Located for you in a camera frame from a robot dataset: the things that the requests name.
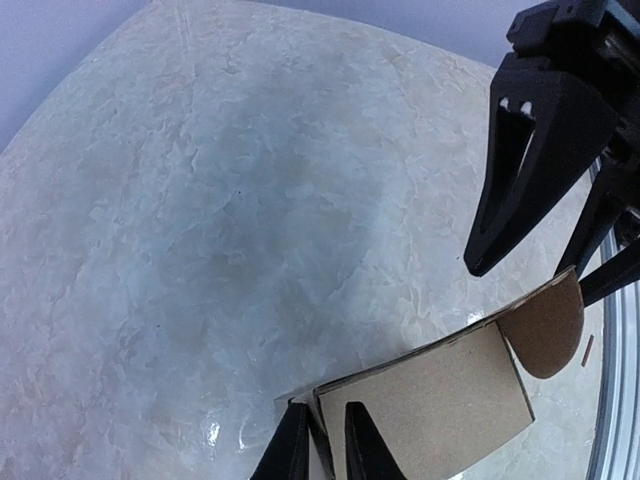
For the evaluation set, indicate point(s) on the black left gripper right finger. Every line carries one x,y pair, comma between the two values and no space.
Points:
367,455

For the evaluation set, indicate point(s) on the small red stick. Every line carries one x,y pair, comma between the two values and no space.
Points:
587,350

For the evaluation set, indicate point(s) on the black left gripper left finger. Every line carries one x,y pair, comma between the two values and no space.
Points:
287,454

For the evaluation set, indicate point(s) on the brown cardboard box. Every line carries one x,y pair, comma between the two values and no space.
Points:
443,407

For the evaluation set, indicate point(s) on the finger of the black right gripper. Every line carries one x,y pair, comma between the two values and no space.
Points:
604,246
545,128

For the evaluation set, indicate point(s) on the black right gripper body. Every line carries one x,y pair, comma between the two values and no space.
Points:
598,42

